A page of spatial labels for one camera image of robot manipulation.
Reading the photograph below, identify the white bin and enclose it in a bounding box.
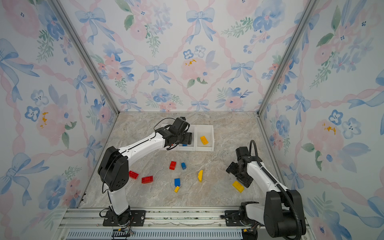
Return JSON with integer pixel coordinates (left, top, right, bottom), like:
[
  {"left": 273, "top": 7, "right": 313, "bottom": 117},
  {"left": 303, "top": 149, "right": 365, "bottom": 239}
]
[
  {"left": 159, "top": 124, "right": 173, "bottom": 138},
  {"left": 176, "top": 125, "right": 196, "bottom": 152},
  {"left": 195, "top": 125, "right": 215, "bottom": 152}
]

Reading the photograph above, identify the yellow long lego brick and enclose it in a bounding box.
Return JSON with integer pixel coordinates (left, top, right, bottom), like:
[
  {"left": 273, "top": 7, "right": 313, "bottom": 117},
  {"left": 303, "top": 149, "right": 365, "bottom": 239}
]
[{"left": 233, "top": 181, "right": 245, "bottom": 193}]

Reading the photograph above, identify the long red lego brick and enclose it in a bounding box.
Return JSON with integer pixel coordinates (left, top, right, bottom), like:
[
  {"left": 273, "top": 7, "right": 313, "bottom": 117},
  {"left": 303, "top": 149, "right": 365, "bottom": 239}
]
[{"left": 142, "top": 176, "right": 154, "bottom": 184}]

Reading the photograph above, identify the red curved lego brick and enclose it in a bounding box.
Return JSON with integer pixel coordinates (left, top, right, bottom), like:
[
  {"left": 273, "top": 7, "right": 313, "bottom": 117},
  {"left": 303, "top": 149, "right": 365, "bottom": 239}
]
[{"left": 129, "top": 171, "right": 139, "bottom": 180}]

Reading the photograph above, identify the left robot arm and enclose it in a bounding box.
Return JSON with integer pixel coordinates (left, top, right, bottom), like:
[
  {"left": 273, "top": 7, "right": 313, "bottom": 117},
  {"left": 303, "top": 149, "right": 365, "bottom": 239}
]
[{"left": 98, "top": 117, "right": 193, "bottom": 216}]

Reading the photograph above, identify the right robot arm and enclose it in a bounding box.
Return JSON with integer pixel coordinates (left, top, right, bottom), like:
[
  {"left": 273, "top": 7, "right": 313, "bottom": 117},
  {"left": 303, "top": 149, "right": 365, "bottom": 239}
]
[{"left": 221, "top": 142, "right": 307, "bottom": 240}]

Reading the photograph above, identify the red square lego brick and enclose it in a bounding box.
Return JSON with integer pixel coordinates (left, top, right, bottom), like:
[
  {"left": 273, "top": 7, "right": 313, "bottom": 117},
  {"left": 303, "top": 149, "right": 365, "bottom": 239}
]
[{"left": 169, "top": 161, "right": 177, "bottom": 171}]

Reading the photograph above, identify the yellow curved lego brick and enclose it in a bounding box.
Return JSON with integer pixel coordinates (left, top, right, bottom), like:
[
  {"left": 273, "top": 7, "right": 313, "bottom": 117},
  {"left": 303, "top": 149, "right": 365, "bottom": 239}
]
[{"left": 198, "top": 170, "right": 203, "bottom": 183}]

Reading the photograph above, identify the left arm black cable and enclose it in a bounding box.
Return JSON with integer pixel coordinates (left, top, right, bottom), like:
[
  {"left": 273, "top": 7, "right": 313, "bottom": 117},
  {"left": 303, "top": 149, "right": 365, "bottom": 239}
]
[{"left": 153, "top": 117, "right": 176, "bottom": 131}]

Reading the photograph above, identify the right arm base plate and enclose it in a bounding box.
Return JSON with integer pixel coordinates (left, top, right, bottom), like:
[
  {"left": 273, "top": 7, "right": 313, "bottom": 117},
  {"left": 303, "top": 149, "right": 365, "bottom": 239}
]
[{"left": 220, "top": 210, "right": 264, "bottom": 228}]

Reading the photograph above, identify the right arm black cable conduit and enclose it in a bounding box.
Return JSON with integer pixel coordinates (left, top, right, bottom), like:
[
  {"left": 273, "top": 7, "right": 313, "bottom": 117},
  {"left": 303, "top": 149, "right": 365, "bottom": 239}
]
[{"left": 248, "top": 139, "right": 304, "bottom": 240}]

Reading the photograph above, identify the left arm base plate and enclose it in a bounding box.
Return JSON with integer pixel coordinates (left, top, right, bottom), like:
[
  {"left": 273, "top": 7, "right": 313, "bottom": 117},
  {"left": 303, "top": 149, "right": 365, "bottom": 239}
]
[{"left": 102, "top": 210, "right": 146, "bottom": 227}]

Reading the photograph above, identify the left aluminium corner post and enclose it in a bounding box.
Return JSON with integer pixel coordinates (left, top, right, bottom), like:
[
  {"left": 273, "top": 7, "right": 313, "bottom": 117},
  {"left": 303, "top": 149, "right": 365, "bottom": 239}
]
[{"left": 48, "top": 0, "right": 120, "bottom": 115}]

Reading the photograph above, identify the aluminium corner post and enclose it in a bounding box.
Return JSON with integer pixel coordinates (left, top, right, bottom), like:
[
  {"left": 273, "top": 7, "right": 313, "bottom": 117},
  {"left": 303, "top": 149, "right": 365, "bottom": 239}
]
[
  {"left": 48, "top": 0, "right": 120, "bottom": 115},
  {"left": 258, "top": 0, "right": 318, "bottom": 117}
]

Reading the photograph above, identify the aluminium rail frame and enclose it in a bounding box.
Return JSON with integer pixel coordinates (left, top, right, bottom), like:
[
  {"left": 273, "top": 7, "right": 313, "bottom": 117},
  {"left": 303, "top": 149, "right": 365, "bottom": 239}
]
[{"left": 53, "top": 207, "right": 271, "bottom": 240}]

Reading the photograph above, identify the right aluminium corner post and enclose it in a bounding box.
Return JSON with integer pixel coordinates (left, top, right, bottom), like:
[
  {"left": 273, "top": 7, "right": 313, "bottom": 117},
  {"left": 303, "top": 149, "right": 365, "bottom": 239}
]
[{"left": 258, "top": 0, "right": 318, "bottom": 117}]

